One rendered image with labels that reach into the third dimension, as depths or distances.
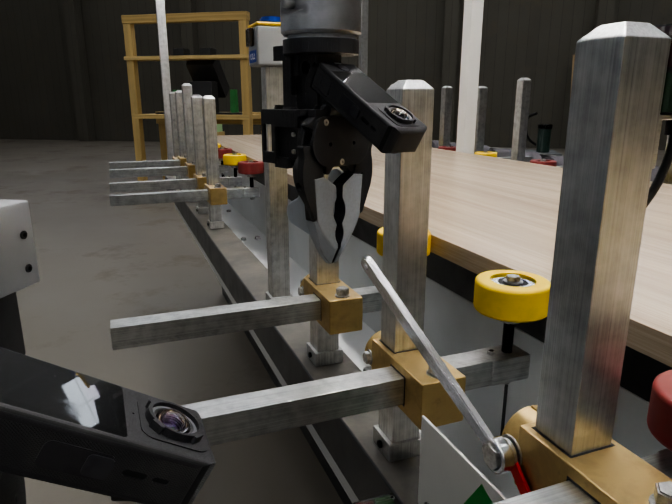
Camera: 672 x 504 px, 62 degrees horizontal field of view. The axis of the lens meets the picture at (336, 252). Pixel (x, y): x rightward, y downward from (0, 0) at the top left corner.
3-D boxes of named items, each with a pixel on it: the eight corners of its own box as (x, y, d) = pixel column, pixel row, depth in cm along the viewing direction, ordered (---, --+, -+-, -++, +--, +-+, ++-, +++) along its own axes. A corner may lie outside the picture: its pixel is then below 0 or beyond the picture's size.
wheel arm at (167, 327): (113, 357, 70) (109, 325, 69) (113, 346, 73) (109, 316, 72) (418, 311, 86) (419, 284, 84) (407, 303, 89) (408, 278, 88)
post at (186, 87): (191, 209, 222) (182, 83, 209) (189, 208, 225) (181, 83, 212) (200, 209, 223) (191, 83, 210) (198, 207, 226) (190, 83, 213)
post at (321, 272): (318, 402, 88) (315, 82, 75) (310, 391, 91) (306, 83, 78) (338, 398, 89) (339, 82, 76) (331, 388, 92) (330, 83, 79)
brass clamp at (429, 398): (415, 433, 54) (417, 386, 53) (359, 372, 67) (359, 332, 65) (468, 420, 57) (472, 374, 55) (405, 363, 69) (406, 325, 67)
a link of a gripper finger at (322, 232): (301, 253, 60) (300, 167, 58) (339, 265, 56) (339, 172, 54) (278, 258, 58) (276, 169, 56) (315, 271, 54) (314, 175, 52)
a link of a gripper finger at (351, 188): (323, 248, 62) (323, 164, 60) (361, 259, 58) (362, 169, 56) (301, 253, 60) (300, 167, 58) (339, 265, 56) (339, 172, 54)
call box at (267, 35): (258, 69, 96) (256, 20, 93) (249, 71, 102) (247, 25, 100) (297, 70, 98) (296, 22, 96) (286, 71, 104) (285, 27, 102)
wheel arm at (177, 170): (109, 180, 204) (108, 169, 203) (109, 179, 208) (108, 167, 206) (228, 175, 220) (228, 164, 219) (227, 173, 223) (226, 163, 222)
